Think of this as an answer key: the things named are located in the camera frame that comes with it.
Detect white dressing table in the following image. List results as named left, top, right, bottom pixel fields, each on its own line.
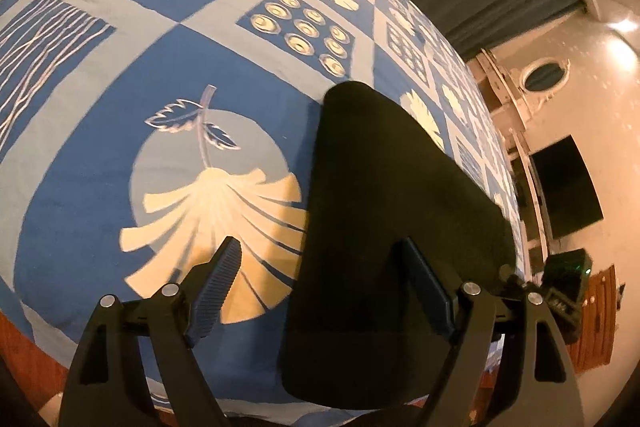
left=475, top=49, right=532, bottom=158

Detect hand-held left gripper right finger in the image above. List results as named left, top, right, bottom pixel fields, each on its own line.
left=400, top=236, right=586, bottom=427

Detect brown wooden cabinet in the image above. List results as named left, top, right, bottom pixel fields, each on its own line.
left=570, top=264, right=617, bottom=374

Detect white oval mirror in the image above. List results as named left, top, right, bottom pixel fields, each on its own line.
left=520, top=57, right=571, bottom=100

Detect blue patterned bedsheet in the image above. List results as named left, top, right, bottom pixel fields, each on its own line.
left=0, top=0, right=526, bottom=418

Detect black pants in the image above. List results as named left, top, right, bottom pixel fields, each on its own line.
left=277, top=82, right=517, bottom=410

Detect black television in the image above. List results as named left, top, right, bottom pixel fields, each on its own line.
left=530, top=134, right=605, bottom=240

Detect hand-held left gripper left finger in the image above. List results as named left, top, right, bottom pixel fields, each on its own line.
left=57, top=236, right=243, bottom=427

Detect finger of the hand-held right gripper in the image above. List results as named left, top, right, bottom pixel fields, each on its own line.
left=499, top=270, right=543, bottom=300

